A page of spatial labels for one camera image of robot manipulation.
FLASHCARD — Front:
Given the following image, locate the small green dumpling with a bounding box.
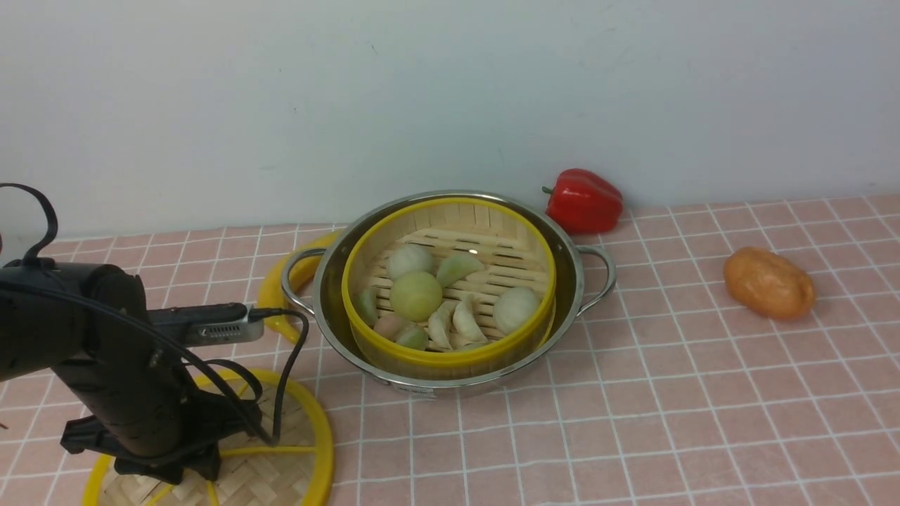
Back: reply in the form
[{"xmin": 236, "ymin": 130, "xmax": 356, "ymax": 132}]
[{"xmin": 395, "ymin": 324, "xmax": 430, "ymax": 350}]

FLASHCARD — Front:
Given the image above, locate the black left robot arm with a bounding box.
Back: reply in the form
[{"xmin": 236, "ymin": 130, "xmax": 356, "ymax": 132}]
[{"xmin": 2, "ymin": 263, "xmax": 266, "ymax": 484}]

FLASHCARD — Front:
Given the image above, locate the white round bun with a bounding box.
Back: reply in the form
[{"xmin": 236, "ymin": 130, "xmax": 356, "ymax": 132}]
[
  {"xmin": 493, "ymin": 286, "xmax": 541, "ymax": 335},
  {"xmin": 386, "ymin": 243, "xmax": 436, "ymax": 280}
]

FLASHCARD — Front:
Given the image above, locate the red bell pepper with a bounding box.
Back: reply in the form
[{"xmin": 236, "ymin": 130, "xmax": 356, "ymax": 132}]
[{"xmin": 542, "ymin": 169, "xmax": 624, "ymax": 235}]

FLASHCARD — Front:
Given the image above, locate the orange potato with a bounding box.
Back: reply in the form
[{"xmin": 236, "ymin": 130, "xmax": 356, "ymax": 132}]
[{"xmin": 723, "ymin": 247, "xmax": 817, "ymax": 320}]

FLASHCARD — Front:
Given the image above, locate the white round bun right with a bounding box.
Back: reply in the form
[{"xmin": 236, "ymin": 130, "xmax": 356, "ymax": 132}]
[{"xmin": 493, "ymin": 286, "xmax": 541, "ymax": 335}]

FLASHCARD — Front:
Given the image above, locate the green dumpling at rim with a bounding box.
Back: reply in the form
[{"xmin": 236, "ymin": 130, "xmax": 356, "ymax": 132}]
[{"xmin": 354, "ymin": 286, "xmax": 379, "ymax": 329}]

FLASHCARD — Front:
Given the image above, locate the white dumpling left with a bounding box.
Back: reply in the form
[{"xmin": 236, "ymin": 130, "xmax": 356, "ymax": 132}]
[{"xmin": 427, "ymin": 301, "xmax": 457, "ymax": 350}]

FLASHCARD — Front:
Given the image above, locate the pale green dumpling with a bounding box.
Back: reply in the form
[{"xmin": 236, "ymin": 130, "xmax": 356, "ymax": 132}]
[{"xmin": 436, "ymin": 251, "xmax": 485, "ymax": 288}]

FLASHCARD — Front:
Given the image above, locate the yellow bamboo steamer lid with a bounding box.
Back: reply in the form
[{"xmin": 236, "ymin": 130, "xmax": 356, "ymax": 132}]
[{"xmin": 82, "ymin": 380, "xmax": 335, "ymax": 505}]

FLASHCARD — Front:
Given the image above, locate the stainless steel pot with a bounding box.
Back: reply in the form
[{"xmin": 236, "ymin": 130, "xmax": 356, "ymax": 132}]
[{"xmin": 262, "ymin": 190, "xmax": 617, "ymax": 398}]

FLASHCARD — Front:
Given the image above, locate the white dumpling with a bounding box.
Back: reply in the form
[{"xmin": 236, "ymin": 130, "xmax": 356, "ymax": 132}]
[
  {"xmin": 427, "ymin": 301, "xmax": 457, "ymax": 350},
  {"xmin": 452, "ymin": 292, "xmax": 489, "ymax": 349}
]

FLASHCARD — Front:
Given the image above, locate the yellow-green round bun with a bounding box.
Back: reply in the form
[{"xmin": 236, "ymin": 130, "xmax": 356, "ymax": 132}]
[{"xmin": 390, "ymin": 271, "xmax": 444, "ymax": 321}]

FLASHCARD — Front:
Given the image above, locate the black camera cable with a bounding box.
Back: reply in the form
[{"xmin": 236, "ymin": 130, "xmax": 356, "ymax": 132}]
[{"xmin": 0, "ymin": 183, "xmax": 310, "ymax": 465}]

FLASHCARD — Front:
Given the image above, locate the white dumpling right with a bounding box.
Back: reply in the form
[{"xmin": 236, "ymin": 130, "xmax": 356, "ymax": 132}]
[{"xmin": 452, "ymin": 292, "xmax": 489, "ymax": 349}]

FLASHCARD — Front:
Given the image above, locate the pink dumpling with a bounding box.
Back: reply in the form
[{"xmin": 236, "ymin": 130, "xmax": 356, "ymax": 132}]
[{"xmin": 373, "ymin": 313, "xmax": 411, "ymax": 342}]

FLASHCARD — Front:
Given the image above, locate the yellow bamboo steamer basket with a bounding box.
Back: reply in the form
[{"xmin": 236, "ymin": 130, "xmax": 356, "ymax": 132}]
[{"xmin": 341, "ymin": 196, "xmax": 557, "ymax": 381}]

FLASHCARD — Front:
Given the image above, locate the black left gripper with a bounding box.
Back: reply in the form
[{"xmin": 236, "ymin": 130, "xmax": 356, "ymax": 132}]
[{"xmin": 53, "ymin": 359, "xmax": 263, "ymax": 486}]

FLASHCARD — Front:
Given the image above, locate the pink checkered tablecloth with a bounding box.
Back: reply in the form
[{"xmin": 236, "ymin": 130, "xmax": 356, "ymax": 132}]
[{"xmin": 2, "ymin": 195, "xmax": 898, "ymax": 505}]

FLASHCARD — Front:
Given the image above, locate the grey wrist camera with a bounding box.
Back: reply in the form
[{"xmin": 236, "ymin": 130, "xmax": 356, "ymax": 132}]
[{"xmin": 148, "ymin": 302, "xmax": 266, "ymax": 348}]

